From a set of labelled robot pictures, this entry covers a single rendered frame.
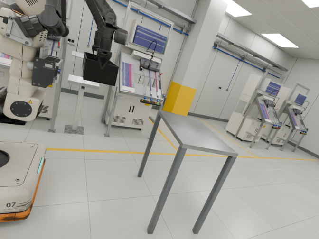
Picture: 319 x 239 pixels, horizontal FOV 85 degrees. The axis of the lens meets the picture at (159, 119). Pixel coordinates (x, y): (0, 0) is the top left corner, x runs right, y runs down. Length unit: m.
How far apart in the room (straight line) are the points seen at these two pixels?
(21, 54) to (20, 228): 1.06
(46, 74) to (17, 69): 0.16
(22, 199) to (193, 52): 4.16
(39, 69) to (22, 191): 0.73
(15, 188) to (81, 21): 3.51
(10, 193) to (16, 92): 0.59
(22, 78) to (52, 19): 0.42
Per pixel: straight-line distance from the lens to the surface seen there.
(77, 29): 4.30
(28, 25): 1.07
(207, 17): 4.77
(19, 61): 1.29
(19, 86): 1.27
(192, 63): 4.60
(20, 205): 1.44
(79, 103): 2.57
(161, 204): 1.39
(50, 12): 1.06
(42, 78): 1.22
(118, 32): 1.01
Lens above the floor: 1.21
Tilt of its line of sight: 17 degrees down
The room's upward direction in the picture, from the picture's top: 18 degrees clockwise
